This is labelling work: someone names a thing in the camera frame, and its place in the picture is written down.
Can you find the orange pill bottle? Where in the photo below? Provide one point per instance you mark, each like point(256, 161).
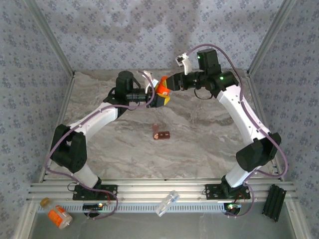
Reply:
point(162, 89)

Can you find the orange bottle cap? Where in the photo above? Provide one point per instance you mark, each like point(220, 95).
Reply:
point(163, 80)

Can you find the small brown chocolate piece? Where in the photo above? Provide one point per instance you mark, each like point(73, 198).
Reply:
point(164, 135)

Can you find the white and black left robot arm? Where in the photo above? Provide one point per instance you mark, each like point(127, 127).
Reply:
point(97, 119)

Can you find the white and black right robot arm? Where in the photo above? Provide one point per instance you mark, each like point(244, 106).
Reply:
point(236, 107)

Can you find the clear plastic tube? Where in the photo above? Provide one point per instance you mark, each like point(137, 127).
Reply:
point(167, 203)

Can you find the small circuit board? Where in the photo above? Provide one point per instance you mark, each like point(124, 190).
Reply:
point(93, 206)
point(233, 206)

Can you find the small amber bottle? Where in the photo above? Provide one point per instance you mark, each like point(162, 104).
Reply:
point(45, 202)

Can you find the orange bottle with white cap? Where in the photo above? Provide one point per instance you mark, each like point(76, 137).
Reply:
point(59, 216)

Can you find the black extrusion piece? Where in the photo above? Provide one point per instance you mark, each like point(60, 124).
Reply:
point(274, 203)

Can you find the aluminium corner post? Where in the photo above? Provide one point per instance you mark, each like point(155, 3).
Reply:
point(271, 37)
point(49, 37)

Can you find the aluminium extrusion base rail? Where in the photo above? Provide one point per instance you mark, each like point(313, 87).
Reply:
point(162, 191)

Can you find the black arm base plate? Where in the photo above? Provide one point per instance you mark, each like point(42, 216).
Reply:
point(211, 191)
point(109, 191)

